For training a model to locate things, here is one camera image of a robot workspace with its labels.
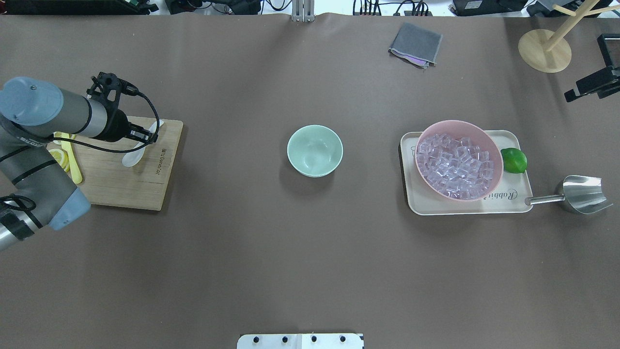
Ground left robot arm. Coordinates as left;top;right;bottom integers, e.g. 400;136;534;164
0;72;159;250

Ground black device at edge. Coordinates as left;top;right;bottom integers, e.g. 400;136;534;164
597;33;620;68

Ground lemon slices stack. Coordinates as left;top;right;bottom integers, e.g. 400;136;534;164
48;148;70;173

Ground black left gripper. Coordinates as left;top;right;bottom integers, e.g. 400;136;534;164
100;109;158;145

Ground wooden cutting board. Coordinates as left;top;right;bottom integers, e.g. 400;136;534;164
72;119;184;211

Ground yellow plastic knife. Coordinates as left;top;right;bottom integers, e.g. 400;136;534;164
57;141;83;185

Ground green lime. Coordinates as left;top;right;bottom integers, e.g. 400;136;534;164
500;147;528;174

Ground pink bowl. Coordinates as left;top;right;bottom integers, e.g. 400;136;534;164
414;120;504;202

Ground wooden stand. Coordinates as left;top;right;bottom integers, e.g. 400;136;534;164
518;0;620;73

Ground metal ice scoop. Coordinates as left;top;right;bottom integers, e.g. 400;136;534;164
525;175;613;215

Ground mint green bowl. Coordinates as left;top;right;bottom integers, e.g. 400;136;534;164
286;125;344;177

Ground white ceramic spoon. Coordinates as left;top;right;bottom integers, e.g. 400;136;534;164
122;119;164;167

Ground grey folded cloth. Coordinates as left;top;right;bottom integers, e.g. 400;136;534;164
388;23;443;69

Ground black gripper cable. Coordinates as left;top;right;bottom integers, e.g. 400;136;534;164
48;72;161;154

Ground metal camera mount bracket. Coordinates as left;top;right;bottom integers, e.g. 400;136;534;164
292;0;316;23

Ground lemon slice upper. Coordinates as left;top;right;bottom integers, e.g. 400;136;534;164
53;132;76;145

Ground pile of clear ice cubes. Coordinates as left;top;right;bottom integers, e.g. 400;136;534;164
414;133;500;201

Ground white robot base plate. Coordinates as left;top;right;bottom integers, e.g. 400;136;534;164
236;332;365;349

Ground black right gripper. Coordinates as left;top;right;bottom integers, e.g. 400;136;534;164
564;66;620;102

